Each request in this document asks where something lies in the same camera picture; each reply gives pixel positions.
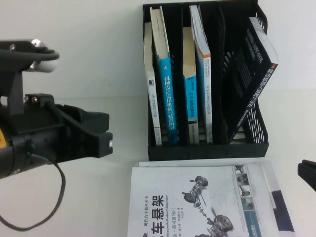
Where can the dark navy robot book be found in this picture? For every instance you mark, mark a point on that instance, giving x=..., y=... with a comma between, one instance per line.
x=256, y=81

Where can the white book with navy patch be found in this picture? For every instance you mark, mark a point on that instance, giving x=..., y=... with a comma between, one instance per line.
x=284, y=209

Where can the light blue DTC book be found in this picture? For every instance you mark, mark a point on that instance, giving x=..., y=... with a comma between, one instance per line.
x=190, y=98

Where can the left black camera bracket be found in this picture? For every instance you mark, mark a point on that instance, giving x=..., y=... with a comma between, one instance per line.
x=14, y=74

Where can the thick blue-spined book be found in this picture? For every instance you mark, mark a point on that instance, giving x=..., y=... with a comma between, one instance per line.
x=168, y=98

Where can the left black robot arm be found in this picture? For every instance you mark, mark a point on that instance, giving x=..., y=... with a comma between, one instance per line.
x=12, y=158

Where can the white orange ROS2 book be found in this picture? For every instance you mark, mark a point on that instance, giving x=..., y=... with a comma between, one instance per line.
x=206, y=86

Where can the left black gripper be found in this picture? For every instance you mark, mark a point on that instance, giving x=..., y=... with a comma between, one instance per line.
x=44, y=138

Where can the thin white book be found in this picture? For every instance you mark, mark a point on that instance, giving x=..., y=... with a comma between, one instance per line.
x=151, y=98

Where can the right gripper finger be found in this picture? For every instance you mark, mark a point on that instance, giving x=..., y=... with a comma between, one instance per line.
x=308, y=174

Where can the white car suspension book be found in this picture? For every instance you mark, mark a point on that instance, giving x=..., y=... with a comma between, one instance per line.
x=172, y=197

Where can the black plastic book stand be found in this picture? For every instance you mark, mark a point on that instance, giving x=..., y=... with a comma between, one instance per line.
x=212, y=153

